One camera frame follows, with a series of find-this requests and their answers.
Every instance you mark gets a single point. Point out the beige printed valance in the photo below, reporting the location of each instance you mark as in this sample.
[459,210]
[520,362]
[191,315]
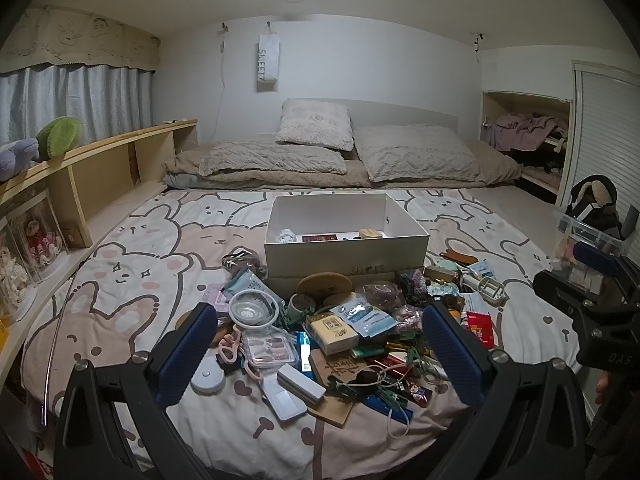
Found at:
[75,40]

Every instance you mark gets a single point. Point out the yellow white carton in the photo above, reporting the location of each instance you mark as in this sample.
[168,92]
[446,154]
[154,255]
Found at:
[332,335]

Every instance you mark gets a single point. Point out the white doll display case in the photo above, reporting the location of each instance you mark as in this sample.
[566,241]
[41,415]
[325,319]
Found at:
[12,280]

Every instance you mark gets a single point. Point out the grey blue curtain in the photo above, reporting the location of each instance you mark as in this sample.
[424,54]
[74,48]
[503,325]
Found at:
[75,100]

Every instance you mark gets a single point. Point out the red doll display case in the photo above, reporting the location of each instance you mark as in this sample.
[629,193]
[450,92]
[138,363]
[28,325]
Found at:
[35,240]

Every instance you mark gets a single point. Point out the green plastic clip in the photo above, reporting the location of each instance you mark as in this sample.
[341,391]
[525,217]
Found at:
[285,315]

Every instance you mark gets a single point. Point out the green plush toy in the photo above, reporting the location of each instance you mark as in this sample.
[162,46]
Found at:
[57,135]

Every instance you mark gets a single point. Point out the small brown box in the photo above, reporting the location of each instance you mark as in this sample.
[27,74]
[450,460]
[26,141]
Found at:
[440,275]

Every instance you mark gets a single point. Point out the wooden bedside shelf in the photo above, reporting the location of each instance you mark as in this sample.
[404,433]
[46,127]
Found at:
[100,170]

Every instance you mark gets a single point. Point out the grey folded sheet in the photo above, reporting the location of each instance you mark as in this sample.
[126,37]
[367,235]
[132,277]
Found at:
[172,180]

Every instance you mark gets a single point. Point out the white round tape measure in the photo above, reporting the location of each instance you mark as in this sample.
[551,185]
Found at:
[207,381]

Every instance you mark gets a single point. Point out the red packet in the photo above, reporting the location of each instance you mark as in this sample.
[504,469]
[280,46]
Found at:
[480,329]

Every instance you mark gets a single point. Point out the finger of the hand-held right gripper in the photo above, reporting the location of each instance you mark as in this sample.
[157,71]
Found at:
[595,256]
[555,285]

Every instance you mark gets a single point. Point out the small fluffy pillow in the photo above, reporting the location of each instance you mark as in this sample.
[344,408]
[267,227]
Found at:
[312,122]

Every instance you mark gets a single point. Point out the blue ruler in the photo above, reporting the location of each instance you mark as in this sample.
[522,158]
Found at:
[387,407]

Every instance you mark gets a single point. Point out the dark fuzzy scrunchie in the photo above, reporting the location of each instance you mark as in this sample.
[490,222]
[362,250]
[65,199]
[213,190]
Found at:
[414,281]

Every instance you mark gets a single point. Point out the tangle of green clips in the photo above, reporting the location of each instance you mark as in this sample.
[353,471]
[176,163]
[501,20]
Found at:
[400,377]

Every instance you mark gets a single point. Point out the white paper bag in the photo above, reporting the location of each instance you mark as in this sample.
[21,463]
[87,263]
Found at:
[267,60]

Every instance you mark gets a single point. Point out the printed bunny bedsheet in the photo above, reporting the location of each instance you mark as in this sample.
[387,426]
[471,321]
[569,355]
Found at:
[125,270]

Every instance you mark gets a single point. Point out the clear nail tip case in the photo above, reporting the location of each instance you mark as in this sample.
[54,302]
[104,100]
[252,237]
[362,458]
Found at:
[270,347]

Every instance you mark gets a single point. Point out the silver foil ball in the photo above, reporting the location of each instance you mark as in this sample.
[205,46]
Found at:
[286,236]

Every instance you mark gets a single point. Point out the pile of clothes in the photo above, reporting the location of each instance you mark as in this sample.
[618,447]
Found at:
[525,130]

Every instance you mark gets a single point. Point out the pink brown scrunchie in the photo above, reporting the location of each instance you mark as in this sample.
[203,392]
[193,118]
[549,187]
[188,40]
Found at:
[407,320]

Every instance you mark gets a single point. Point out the clear bag with brown item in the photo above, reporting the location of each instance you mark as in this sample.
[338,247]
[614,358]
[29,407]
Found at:
[382,292]

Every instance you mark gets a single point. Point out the blue tube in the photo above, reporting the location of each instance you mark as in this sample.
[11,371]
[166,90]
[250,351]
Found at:
[302,347]

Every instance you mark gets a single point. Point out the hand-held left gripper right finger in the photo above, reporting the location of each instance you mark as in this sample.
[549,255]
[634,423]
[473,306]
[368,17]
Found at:
[452,352]

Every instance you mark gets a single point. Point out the black brown hair clip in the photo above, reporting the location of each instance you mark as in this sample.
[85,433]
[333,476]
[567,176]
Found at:
[457,256]

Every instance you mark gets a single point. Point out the pink scissors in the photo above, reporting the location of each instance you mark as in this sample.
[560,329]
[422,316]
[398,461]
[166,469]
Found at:
[230,347]

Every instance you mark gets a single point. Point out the purple plush toy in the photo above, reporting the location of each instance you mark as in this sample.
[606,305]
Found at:
[15,157]

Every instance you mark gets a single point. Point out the white flat device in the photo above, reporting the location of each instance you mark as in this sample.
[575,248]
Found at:
[282,402]

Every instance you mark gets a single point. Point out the blue white sachet packet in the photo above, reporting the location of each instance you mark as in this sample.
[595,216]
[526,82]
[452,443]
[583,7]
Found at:
[362,316]
[482,269]
[245,282]

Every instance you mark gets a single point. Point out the person's right hand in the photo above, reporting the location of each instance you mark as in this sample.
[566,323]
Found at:
[601,389]

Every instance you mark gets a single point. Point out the dark printed strip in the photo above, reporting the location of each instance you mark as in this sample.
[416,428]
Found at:
[410,392]

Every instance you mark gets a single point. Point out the black wall clip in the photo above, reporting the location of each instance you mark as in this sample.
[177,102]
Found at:
[477,39]

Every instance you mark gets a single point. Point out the white shoe box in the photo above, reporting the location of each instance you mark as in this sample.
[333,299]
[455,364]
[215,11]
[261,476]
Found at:
[345,255]

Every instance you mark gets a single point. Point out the beige knitted pillow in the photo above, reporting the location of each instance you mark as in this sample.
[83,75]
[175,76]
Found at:
[415,152]
[272,157]

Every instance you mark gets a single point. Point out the clear plastic storage bin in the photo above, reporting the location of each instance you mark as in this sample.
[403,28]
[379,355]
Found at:
[585,235]

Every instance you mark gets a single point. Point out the red cigarette box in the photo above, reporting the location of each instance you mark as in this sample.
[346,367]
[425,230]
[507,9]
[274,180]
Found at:
[320,237]

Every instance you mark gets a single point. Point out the black fur trimmed jacket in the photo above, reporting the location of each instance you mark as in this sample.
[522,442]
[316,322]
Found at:
[595,200]

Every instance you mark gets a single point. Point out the white plastic device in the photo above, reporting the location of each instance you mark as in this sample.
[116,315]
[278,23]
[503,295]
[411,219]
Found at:
[487,290]

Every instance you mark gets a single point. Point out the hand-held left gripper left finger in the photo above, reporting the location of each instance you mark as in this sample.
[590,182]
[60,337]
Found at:
[187,355]

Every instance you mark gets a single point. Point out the red gold tube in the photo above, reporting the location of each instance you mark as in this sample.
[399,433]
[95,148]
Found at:
[395,360]

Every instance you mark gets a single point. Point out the small wooden block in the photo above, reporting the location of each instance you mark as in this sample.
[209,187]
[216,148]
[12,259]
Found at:
[372,233]

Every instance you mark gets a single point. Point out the engraved wooden board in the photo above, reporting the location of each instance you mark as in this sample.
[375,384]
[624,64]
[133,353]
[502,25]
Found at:
[332,385]

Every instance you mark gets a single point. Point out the white louvered door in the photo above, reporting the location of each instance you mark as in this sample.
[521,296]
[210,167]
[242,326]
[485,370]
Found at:
[605,125]

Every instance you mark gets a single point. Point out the white rectangular box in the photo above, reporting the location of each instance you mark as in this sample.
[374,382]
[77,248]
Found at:
[300,384]

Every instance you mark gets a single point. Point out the purple packet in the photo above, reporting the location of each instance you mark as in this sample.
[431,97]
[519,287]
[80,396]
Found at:
[214,294]

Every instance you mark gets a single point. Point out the round cork coaster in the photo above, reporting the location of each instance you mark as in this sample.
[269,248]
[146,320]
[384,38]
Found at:
[186,321]

